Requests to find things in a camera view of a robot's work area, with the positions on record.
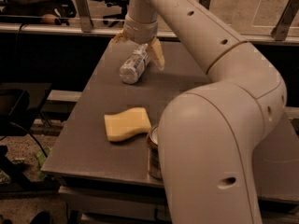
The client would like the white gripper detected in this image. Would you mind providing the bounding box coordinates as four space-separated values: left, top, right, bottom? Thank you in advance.
110 14 165 70

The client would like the clear plastic water bottle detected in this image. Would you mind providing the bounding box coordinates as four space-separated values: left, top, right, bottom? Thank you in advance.
119 44 150 84

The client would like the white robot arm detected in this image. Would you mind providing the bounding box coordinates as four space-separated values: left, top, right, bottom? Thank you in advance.
122 0 287 224

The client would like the yellow sponge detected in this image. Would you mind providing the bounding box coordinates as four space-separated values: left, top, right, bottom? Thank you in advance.
104 107 151 142

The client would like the open soda can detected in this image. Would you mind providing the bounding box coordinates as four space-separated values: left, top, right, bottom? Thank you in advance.
147 125 162 179

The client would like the seated person in background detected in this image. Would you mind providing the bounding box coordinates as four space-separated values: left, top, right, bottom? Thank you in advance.
2 0 66 25

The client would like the glass barrier panel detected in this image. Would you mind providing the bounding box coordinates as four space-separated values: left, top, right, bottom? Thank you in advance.
0 0 299 37

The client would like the black side table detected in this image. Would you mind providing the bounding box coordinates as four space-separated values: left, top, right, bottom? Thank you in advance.
0 83 52 136

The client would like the green crumpled wrapper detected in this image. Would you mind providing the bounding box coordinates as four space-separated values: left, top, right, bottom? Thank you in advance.
34 147 51 181

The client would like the black shoe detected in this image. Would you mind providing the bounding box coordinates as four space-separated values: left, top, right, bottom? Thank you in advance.
30 211 52 224

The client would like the left metal glass bracket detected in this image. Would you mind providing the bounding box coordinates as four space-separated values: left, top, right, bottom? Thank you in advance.
75 0 93 33

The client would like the middle metal glass bracket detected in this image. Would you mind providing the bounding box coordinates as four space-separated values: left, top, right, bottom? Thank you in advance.
199 0 211 9

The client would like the black cable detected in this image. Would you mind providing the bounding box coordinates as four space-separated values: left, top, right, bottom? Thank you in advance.
8 120 49 159

